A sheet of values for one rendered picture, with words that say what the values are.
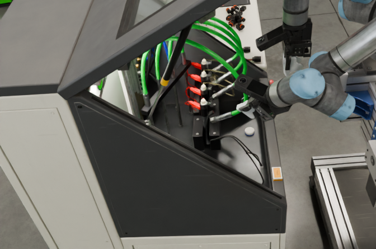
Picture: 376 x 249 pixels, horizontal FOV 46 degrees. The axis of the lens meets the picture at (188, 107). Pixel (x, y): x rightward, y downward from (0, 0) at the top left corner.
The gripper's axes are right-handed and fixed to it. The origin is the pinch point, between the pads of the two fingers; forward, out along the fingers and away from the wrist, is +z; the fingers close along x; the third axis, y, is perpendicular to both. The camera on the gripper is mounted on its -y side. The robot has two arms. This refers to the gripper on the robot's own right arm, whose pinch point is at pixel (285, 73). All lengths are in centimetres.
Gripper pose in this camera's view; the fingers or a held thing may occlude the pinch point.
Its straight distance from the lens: 152.8
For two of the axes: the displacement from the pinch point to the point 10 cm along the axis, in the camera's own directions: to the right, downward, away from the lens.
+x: 0.4, -6.7, 7.4
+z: 1.1, 7.4, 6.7
